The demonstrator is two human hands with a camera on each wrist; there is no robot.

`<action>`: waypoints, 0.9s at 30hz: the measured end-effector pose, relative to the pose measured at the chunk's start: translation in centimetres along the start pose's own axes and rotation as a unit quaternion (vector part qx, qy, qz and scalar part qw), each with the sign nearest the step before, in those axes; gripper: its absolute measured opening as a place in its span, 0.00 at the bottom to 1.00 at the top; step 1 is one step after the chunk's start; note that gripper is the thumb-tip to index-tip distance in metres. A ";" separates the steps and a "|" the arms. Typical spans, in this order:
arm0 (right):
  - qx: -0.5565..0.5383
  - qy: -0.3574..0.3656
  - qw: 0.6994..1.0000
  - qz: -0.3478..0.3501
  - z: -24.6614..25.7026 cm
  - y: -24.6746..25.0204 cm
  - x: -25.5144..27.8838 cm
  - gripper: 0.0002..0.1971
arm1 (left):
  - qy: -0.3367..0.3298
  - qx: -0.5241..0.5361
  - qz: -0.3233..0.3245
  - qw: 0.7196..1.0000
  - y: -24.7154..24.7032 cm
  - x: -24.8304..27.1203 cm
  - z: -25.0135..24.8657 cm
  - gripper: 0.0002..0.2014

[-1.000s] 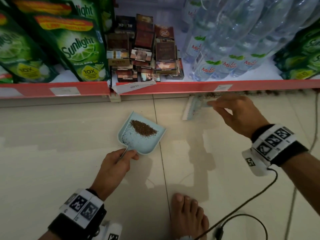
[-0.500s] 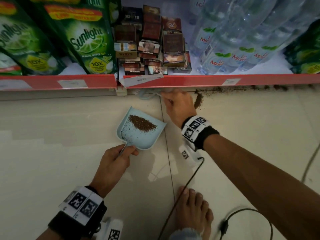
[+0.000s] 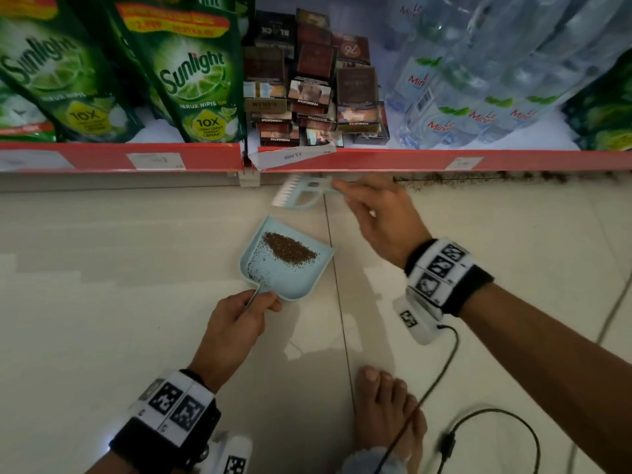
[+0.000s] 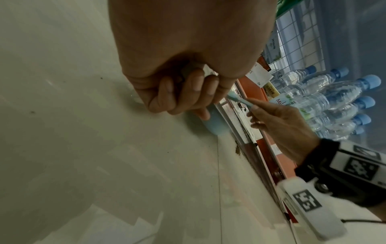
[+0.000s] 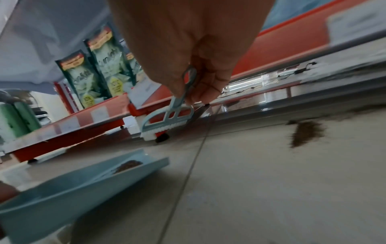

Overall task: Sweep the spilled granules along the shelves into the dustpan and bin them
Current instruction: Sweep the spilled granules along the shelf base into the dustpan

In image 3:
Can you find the row of clear water bottles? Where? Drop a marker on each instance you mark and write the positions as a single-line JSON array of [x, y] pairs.
[[494, 69]]

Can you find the beige tiled floor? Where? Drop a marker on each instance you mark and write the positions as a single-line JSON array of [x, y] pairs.
[[99, 315]]

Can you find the light blue small brush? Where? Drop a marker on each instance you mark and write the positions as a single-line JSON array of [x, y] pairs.
[[301, 192]]

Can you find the person's right foot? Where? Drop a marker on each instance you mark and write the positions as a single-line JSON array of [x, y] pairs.
[[385, 409]]

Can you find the stack of small brown packets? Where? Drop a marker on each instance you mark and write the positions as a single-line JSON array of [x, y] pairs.
[[316, 78]]

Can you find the store shelf with red edge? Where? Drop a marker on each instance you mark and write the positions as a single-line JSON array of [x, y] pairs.
[[99, 157]]

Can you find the person's left hand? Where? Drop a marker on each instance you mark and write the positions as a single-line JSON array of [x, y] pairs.
[[232, 335]]

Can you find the person's left forearm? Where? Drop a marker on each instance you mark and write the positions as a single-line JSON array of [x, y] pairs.
[[108, 464]]

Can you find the light green detergent pouch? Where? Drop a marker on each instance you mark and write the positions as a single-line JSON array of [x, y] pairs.
[[20, 118]]

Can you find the light blue plastic dustpan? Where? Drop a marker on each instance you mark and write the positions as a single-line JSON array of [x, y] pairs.
[[291, 281]]

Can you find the loose white paper label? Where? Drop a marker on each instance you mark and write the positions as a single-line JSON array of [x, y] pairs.
[[291, 156]]

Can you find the person's right hand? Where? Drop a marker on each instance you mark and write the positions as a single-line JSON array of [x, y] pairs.
[[390, 217]]

